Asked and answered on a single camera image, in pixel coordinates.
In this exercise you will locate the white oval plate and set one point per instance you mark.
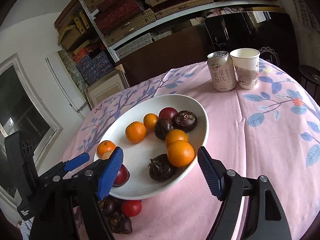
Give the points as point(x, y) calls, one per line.
point(137, 156)

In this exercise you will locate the white paper cup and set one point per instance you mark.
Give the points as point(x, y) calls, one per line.
point(246, 64)

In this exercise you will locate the blue patterned boxes stack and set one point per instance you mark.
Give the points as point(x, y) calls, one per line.
point(93, 65)

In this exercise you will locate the dark chestnut fruit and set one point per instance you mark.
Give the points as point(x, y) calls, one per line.
point(119, 223)

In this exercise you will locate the small red cherry tomato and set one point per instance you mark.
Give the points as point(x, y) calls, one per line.
point(131, 208)

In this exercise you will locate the large red plum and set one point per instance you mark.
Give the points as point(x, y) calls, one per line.
point(122, 177)

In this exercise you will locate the large orange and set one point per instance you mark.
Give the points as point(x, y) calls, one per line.
point(180, 153)

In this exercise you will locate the small orange mandarin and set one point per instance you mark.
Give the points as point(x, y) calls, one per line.
point(136, 132)

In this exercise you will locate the white beverage can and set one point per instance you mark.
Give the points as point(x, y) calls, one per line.
point(221, 70)

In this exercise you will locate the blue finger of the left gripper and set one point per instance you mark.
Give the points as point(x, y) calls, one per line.
point(76, 162)

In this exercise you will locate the patterned curtain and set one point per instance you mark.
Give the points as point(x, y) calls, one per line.
point(307, 23)

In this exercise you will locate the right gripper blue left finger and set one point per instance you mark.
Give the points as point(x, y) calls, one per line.
point(107, 172)

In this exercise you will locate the dark brown cabinet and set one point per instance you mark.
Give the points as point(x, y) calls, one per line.
point(189, 46)

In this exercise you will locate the small yellow-orange mandarin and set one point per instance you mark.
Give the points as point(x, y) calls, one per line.
point(175, 135)

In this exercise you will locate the window with white frame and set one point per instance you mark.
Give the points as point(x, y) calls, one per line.
point(23, 110)

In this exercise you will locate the mandarin with green stem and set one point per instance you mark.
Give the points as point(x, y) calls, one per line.
point(105, 146)

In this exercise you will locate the person's left hand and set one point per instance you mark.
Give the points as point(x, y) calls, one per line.
point(19, 223)

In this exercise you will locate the white metal shelf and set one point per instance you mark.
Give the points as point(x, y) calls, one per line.
point(184, 10)

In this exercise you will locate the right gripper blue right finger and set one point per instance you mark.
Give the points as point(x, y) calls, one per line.
point(213, 171)

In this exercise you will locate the small red plum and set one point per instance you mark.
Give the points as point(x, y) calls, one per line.
point(168, 113)

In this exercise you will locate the dark mangosteen near plate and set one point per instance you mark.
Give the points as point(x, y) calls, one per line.
point(160, 169)

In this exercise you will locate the pink patterned tablecloth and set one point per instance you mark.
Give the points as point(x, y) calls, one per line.
point(271, 130)

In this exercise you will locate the yellow round fruit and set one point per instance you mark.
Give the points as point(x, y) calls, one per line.
point(106, 155)

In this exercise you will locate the framed picture leaning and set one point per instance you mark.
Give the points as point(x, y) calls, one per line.
point(110, 84)

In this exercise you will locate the dark purple mangosteen front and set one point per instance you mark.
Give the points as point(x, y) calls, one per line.
point(110, 205)

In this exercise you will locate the dark passion fruit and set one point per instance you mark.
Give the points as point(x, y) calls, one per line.
point(162, 127)

